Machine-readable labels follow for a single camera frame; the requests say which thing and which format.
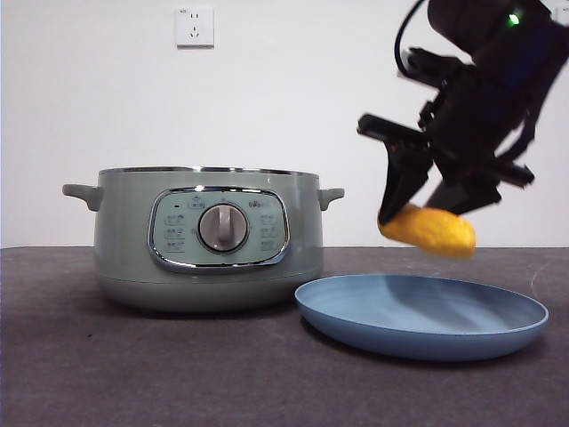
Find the yellow corn cob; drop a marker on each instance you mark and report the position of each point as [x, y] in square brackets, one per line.
[435, 233]

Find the pale green electric steamer pot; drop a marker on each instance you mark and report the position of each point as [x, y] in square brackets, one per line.
[124, 249]

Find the blue round plate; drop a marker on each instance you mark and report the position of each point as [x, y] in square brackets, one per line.
[422, 324]

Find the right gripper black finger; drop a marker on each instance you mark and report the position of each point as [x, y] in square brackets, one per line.
[467, 198]
[404, 182]

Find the white wall socket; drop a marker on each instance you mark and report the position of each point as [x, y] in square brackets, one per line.
[195, 27]

